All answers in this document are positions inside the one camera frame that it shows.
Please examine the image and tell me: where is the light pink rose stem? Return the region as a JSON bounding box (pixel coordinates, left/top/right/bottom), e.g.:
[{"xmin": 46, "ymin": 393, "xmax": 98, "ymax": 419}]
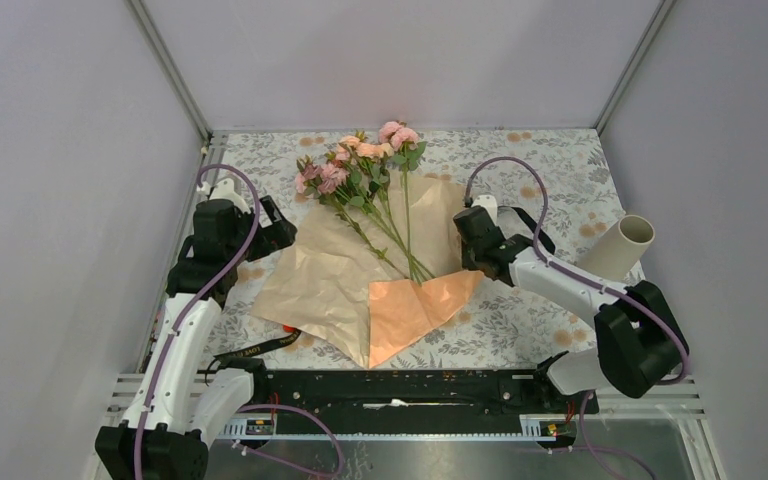
[{"xmin": 295, "ymin": 154, "xmax": 433, "ymax": 282}]

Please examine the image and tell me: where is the dusty mauve rose stem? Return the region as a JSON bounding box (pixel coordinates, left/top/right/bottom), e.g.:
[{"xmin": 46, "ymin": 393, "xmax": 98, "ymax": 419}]
[{"xmin": 312, "ymin": 162, "xmax": 408, "ymax": 278}]

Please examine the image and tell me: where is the peach paper flower bouquet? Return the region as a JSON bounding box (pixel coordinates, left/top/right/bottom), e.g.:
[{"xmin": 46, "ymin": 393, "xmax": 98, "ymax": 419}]
[{"xmin": 250, "ymin": 175, "xmax": 483, "ymax": 368}]

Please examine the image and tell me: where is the large pink rose stem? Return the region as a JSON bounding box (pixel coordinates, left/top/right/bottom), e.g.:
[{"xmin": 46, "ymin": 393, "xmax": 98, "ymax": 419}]
[{"xmin": 378, "ymin": 121, "xmax": 429, "ymax": 283}]

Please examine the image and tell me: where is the black gold-lettered ribbon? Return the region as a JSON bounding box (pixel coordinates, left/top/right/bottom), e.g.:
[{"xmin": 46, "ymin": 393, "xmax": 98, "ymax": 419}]
[{"xmin": 212, "ymin": 205, "xmax": 537, "ymax": 364}]

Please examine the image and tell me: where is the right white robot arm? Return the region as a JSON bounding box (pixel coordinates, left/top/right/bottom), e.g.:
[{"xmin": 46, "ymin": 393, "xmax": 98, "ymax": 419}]
[{"xmin": 453, "ymin": 204, "xmax": 689, "ymax": 412}]

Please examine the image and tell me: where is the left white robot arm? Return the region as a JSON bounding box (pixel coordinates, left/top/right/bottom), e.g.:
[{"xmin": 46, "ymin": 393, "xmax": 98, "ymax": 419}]
[{"xmin": 95, "ymin": 196, "xmax": 297, "ymax": 479}]

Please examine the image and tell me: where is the beige cylindrical vase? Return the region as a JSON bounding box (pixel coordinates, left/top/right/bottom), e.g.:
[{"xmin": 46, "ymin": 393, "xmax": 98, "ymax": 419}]
[{"xmin": 577, "ymin": 215, "xmax": 655, "ymax": 281}]

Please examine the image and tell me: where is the peach orange rose stem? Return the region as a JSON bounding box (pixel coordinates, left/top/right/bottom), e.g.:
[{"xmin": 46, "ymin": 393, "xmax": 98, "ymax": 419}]
[{"xmin": 327, "ymin": 131, "xmax": 435, "ymax": 283}]

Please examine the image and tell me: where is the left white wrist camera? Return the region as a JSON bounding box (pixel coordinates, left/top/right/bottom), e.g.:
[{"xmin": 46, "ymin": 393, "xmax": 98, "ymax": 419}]
[{"xmin": 196, "ymin": 177, "xmax": 250, "ymax": 213}]

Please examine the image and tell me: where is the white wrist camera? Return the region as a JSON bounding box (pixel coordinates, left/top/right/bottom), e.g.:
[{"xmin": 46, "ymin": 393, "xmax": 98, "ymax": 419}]
[
  {"xmin": 472, "ymin": 194, "xmax": 499, "ymax": 224},
  {"xmin": 196, "ymin": 177, "xmax": 250, "ymax": 213}
]

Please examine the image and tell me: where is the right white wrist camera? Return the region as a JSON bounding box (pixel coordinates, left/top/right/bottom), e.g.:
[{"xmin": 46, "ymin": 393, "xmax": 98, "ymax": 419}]
[{"xmin": 472, "ymin": 194, "xmax": 499, "ymax": 224}]

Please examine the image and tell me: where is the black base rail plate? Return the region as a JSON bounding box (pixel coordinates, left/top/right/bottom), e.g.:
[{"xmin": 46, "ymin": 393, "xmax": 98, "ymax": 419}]
[{"xmin": 250, "ymin": 369, "xmax": 599, "ymax": 436}]

